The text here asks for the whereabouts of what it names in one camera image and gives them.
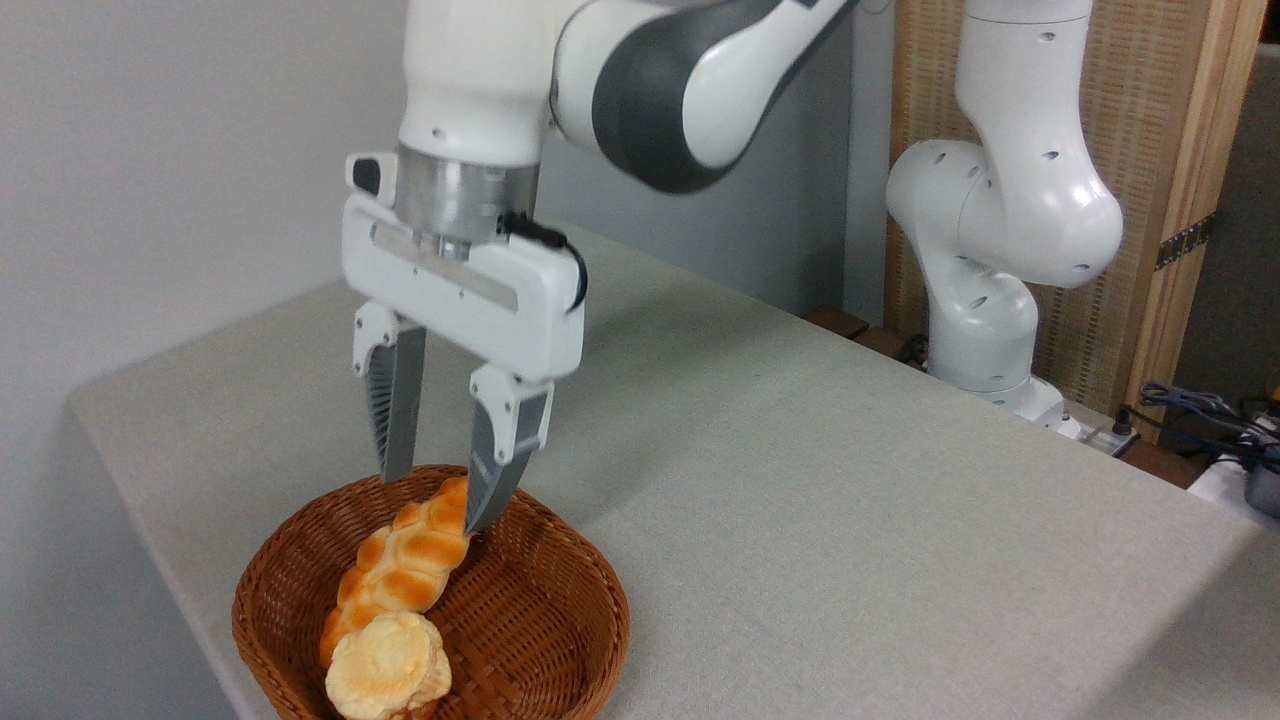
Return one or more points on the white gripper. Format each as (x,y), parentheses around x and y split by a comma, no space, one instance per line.
(500,310)

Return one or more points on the round flower-shaped bread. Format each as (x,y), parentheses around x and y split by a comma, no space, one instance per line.
(385,665)

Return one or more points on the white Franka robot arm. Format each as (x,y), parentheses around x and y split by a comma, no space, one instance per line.
(1020,200)

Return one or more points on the braided bread loaf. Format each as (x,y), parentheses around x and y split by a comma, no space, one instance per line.
(410,560)

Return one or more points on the brown wicker basket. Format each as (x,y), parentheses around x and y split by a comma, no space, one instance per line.
(540,620)

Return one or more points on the metal screen hinge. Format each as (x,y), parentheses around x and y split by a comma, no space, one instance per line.
(1185,242)

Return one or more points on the white box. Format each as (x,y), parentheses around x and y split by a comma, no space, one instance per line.
(1220,480)

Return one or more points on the grey container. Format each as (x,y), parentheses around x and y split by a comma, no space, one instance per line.
(1265,492)

